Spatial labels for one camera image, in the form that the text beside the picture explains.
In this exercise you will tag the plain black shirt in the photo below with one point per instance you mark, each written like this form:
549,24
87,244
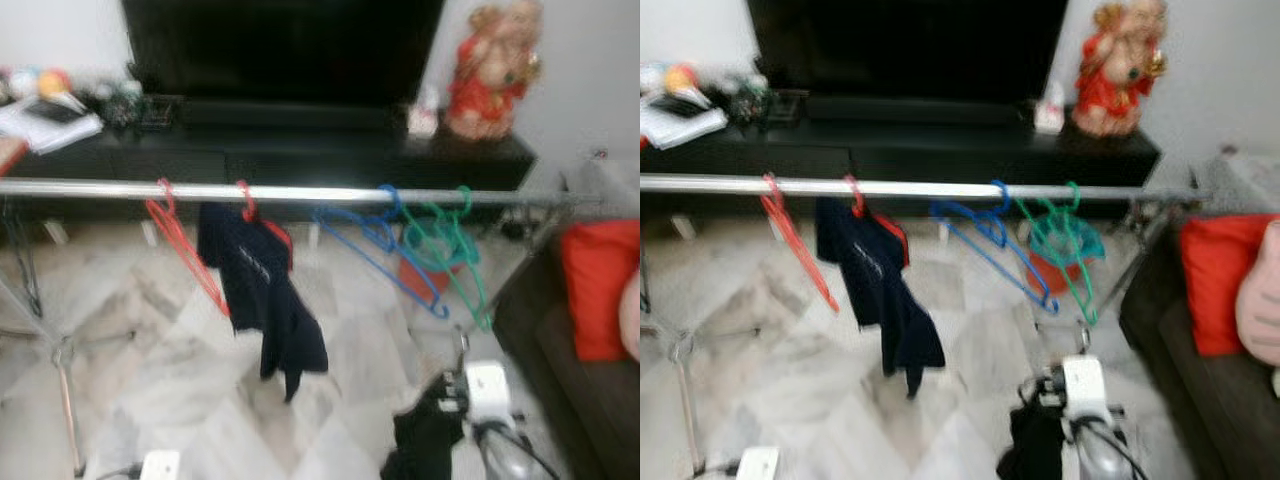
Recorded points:
420,445
1030,450

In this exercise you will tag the pink red plastic hanger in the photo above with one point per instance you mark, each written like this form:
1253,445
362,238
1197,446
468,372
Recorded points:
160,210
772,205

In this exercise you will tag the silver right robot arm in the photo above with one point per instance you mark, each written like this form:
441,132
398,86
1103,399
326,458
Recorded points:
1100,455
500,455

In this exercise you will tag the green plastic hanger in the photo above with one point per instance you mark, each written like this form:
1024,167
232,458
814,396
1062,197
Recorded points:
1088,300
478,300

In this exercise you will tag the blue plastic hanger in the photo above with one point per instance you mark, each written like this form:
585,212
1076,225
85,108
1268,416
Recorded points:
375,235
990,232

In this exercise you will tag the red hanger under navy shirt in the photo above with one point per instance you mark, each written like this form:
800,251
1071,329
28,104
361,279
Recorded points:
856,200
246,205

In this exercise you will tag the teal plastic bag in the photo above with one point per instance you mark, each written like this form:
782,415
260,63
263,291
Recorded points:
1090,242
460,245

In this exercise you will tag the red cushion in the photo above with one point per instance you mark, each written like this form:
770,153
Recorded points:
595,290
1215,285

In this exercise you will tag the pink cat plush cushion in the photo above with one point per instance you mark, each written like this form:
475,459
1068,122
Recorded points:
632,315
1262,300

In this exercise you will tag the navy shirt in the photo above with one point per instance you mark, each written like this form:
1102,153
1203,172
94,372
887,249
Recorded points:
870,285
255,290

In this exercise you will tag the silver metal clothes rack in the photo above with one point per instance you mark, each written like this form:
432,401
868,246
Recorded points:
900,187
300,192

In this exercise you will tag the grey white fabric cover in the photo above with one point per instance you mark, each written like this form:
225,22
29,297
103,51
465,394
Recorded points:
1240,185
610,185

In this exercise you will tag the white tissue pack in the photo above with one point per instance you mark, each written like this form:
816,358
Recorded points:
1048,118
423,122

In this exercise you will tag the red laughing Buddha statue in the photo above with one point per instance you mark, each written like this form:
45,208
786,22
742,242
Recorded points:
485,90
1110,90

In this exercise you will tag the black soundbar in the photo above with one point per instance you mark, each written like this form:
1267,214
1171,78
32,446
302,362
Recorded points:
290,113
915,108

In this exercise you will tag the white paper stack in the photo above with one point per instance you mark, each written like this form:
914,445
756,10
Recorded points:
50,135
680,128

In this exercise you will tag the black wallet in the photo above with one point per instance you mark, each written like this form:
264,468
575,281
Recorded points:
55,110
678,106

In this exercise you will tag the black television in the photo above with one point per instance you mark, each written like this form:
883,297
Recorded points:
900,50
280,50

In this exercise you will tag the white round plush toy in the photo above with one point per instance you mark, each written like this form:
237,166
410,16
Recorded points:
25,83
653,80

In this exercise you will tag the orange round plush toy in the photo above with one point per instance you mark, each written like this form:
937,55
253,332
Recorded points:
682,79
55,82

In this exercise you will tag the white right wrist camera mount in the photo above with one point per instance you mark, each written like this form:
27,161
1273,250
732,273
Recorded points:
1084,388
488,390

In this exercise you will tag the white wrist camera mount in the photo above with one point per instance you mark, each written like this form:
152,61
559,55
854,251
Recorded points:
160,467
758,465
488,390
1084,388

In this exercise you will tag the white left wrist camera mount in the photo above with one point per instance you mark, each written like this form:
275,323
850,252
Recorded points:
160,467
758,465

